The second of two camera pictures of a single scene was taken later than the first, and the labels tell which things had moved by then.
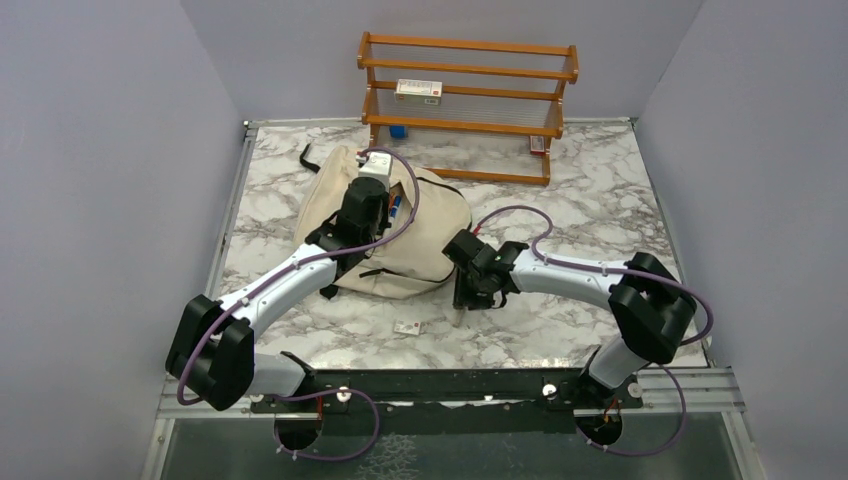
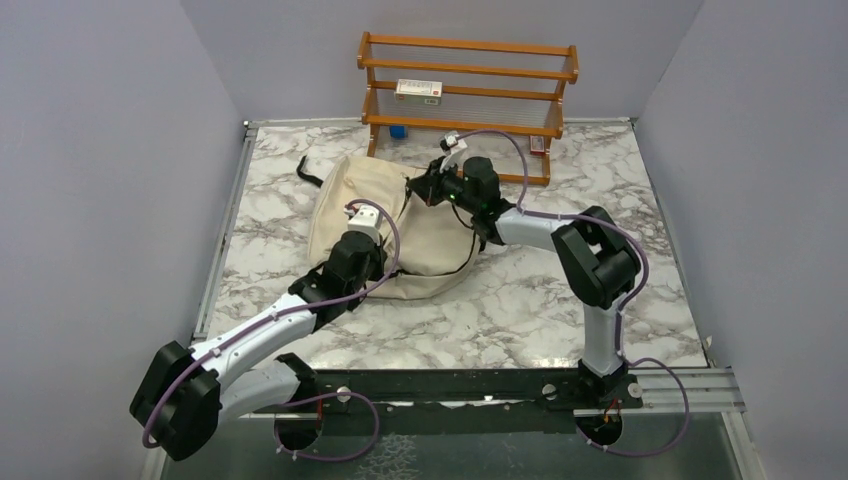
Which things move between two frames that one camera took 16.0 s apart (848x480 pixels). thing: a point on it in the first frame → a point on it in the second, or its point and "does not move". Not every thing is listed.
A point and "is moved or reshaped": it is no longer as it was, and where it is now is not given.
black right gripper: x=463 y=297 → x=428 y=185
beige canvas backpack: x=428 y=219 is moved or reshaped
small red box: x=537 y=145 does not move
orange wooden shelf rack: x=464 y=88 does not move
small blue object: x=398 y=132 does not move
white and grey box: x=416 y=91 does not move
